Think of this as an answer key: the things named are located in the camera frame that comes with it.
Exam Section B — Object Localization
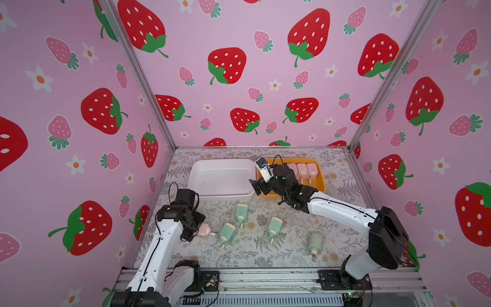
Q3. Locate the aluminium front rail frame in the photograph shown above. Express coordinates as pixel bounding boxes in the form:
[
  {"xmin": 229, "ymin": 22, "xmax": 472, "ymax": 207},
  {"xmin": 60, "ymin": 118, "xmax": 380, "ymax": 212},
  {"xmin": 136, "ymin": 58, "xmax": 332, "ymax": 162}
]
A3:
[{"xmin": 103, "ymin": 267, "xmax": 436, "ymax": 306}]

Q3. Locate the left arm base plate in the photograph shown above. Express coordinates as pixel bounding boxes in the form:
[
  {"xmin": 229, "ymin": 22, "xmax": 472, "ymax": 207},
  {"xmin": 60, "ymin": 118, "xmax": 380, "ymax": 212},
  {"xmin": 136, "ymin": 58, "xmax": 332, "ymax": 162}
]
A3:
[{"xmin": 185, "ymin": 271, "xmax": 220, "ymax": 292}]

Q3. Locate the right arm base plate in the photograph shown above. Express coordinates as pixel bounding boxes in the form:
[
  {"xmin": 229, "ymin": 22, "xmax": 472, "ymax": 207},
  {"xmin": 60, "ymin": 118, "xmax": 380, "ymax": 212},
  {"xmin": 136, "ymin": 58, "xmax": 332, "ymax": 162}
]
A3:
[{"xmin": 316, "ymin": 255, "xmax": 373, "ymax": 291}]

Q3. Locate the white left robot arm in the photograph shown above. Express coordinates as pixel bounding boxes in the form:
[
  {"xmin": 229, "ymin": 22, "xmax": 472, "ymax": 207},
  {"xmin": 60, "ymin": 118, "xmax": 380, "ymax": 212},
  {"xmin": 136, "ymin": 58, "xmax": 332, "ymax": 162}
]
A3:
[{"xmin": 109, "ymin": 189, "xmax": 205, "ymax": 306}]

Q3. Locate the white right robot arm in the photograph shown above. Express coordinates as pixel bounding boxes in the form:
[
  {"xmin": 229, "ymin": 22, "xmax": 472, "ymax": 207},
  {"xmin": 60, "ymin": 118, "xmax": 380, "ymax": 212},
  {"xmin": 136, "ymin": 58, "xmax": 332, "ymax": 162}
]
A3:
[{"xmin": 249, "ymin": 158, "xmax": 409, "ymax": 283}]

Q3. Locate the floral patterned table mat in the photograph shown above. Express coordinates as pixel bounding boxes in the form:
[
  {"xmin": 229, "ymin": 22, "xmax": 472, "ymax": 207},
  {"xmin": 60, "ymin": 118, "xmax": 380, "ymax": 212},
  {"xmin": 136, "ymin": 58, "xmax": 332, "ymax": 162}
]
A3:
[{"xmin": 156, "ymin": 148, "xmax": 368, "ymax": 268}]

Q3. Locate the white plastic storage box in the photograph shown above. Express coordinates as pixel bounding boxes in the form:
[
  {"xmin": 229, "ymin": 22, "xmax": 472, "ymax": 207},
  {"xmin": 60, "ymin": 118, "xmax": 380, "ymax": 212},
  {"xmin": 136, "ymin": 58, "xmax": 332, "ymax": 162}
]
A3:
[{"xmin": 187, "ymin": 159, "xmax": 256, "ymax": 200}]

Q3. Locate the yellow plastic storage box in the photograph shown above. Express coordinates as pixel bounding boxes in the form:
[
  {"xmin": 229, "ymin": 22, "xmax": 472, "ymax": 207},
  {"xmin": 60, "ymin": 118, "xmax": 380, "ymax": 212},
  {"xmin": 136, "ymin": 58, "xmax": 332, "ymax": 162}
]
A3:
[{"xmin": 255, "ymin": 157, "xmax": 326, "ymax": 200}]

